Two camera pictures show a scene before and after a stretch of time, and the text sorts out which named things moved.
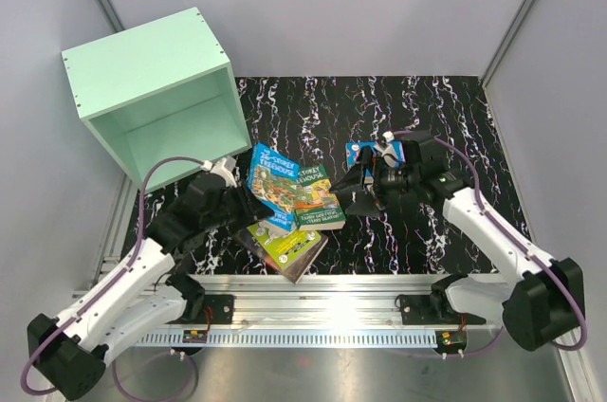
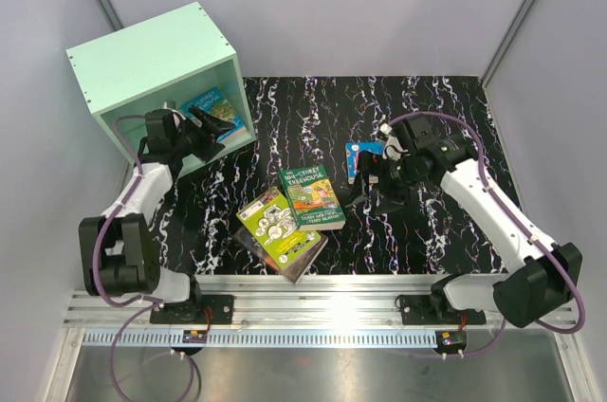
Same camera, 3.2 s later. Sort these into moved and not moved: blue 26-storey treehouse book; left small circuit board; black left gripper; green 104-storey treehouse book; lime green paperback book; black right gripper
Moved: black left gripper; blue 26-storey treehouse book
Not moved: black right gripper; green 104-storey treehouse book; lime green paperback book; left small circuit board
